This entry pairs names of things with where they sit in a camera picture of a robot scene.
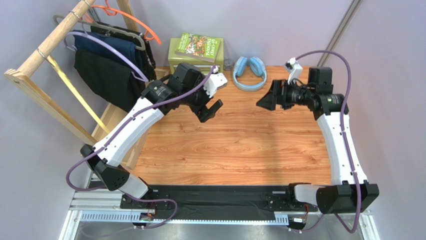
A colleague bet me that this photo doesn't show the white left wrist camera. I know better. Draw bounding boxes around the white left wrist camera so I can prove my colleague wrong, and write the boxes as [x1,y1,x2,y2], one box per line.
[203,72,228,99]

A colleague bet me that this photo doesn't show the grey hanger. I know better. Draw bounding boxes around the grey hanger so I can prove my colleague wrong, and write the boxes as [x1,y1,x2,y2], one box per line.
[52,13,147,51]

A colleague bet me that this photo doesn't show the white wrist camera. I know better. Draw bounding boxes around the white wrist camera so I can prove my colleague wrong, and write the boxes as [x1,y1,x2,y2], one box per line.
[203,72,228,99]
[284,57,303,84]

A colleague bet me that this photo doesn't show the black patterned garment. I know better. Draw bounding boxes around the black patterned garment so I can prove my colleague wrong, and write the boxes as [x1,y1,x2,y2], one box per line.
[90,21,157,82]

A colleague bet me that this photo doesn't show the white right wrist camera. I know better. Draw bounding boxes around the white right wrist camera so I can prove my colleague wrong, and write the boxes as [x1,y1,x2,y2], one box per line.
[284,57,303,84]

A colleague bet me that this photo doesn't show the green illustrated book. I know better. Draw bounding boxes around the green illustrated book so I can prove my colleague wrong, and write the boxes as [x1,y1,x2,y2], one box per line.
[175,32,221,62]

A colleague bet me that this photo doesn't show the yellow hanger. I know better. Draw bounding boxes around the yellow hanger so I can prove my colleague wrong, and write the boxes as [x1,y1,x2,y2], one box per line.
[46,56,110,134]

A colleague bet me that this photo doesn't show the green drawer cabinet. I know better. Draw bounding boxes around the green drawer cabinet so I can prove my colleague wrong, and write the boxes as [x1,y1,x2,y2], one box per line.
[168,37,225,74]

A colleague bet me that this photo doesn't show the wooden clothes rack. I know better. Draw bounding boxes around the wooden clothes rack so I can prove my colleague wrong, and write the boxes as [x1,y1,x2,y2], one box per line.
[3,0,174,171]

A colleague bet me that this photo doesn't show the navy blue trousers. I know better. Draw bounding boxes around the navy blue trousers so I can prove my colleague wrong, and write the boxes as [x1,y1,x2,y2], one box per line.
[73,30,148,78]

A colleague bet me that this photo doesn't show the orange hanger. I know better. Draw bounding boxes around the orange hanger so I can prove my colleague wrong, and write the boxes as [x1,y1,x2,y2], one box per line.
[90,0,162,45]

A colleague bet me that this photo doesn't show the purple hanger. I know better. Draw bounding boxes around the purple hanger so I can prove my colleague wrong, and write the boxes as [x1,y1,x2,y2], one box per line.
[63,31,149,83]

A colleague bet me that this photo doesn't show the aluminium rail frame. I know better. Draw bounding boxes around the aluminium rail frame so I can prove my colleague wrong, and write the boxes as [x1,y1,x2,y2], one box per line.
[58,187,381,240]

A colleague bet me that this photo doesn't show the small glass jar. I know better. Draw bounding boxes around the small glass jar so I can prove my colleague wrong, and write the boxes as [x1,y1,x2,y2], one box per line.
[223,57,234,71]

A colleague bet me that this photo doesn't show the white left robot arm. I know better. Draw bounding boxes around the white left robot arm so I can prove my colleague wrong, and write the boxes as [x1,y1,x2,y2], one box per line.
[82,62,228,199]

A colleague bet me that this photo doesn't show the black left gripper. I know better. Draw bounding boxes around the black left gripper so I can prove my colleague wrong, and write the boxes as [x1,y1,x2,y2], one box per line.
[181,73,223,122]

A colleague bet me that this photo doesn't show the black base mat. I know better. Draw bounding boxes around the black base mat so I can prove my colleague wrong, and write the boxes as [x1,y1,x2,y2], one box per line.
[146,181,354,221]

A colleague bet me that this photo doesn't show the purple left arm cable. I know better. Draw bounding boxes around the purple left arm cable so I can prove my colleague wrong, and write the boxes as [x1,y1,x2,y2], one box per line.
[65,64,219,231]

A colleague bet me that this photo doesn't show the black trousers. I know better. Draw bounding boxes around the black trousers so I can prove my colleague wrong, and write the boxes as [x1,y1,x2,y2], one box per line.
[74,49,145,113]

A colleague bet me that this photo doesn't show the light blue headphones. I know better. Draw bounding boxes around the light blue headphones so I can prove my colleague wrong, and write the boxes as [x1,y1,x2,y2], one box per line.
[231,56,268,92]

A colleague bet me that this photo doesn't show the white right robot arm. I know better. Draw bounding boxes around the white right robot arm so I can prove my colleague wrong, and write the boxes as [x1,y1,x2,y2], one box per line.
[256,67,380,214]

